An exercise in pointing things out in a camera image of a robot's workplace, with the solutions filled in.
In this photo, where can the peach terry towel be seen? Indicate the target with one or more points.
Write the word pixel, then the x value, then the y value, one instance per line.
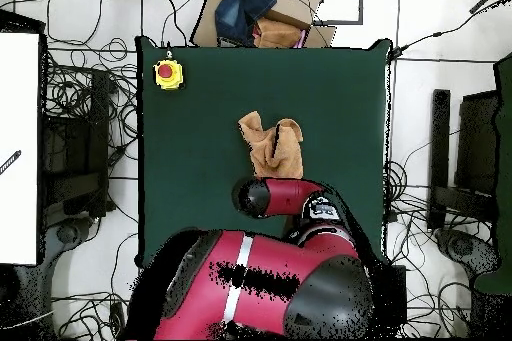
pixel 264 157

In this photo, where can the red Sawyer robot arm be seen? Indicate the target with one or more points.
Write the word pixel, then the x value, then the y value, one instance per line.
pixel 280 249

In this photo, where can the black flat panel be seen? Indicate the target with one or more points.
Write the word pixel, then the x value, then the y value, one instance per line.
pixel 476 149

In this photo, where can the dark green table cloth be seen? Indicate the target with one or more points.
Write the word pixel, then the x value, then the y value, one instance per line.
pixel 200 157

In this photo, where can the yellow emergency stop button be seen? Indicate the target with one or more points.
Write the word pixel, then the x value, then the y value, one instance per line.
pixel 168 74

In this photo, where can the crumpled orange cloth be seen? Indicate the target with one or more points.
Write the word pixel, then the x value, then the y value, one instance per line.
pixel 276 35

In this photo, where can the blue jeans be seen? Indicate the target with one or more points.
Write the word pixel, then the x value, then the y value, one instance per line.
pixel 240 9

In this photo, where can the brown cardboard box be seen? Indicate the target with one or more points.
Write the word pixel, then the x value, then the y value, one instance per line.
pixel 292 1

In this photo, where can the black upright bar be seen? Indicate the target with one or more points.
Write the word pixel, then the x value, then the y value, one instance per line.
pixel 439 137

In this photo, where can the white panel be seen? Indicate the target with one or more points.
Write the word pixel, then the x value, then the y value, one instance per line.
pixel 18 117

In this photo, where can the black striped bar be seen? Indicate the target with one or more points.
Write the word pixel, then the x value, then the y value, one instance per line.
pixel 12 159

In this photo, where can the green cloth sheet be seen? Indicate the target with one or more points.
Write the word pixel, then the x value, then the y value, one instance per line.
pixel 504 157

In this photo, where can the black pedestal leg with knob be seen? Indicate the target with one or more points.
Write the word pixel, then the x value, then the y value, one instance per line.
pixel 462 247
pixel 66 233

